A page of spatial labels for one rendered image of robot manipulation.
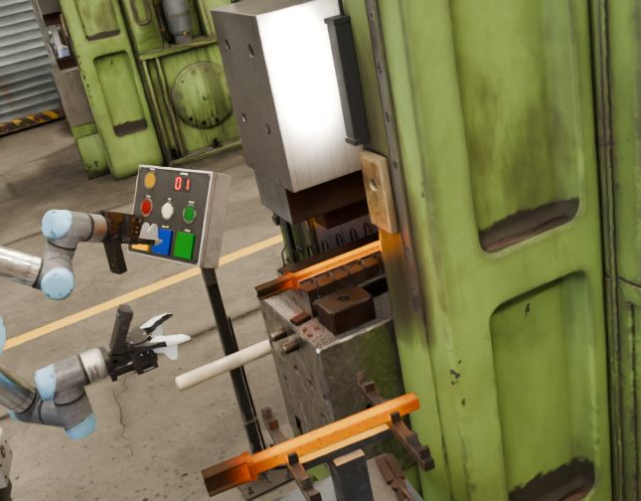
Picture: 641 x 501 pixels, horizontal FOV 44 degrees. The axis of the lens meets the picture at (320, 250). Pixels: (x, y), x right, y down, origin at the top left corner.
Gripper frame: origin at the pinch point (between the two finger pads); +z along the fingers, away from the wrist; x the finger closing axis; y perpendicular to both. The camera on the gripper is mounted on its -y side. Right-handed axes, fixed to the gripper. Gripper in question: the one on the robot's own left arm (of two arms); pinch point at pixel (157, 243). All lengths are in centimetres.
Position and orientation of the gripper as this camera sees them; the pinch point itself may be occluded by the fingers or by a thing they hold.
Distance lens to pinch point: 231.2
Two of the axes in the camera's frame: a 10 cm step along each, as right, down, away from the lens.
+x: -7.7, -1.3, 6.3
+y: 1.5, -9.9, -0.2
